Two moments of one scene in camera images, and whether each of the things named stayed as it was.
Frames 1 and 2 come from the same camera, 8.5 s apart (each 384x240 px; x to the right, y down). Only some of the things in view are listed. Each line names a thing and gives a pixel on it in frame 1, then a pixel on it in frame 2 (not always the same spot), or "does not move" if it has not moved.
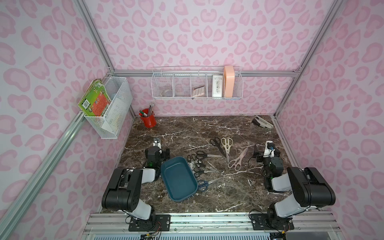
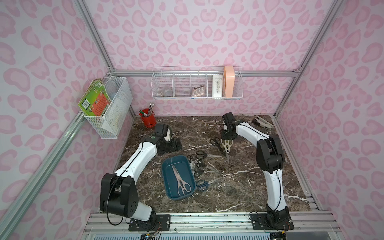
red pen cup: (149, 121) does not move
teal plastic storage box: (179, 177) does not move
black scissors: (216, 141) does not move
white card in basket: (217, 86) does not move
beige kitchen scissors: (227, 145) does not move
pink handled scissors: (236, 163) -> (182, 186)
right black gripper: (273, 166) -> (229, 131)
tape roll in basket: (167, 93) does not move
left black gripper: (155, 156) -> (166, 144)
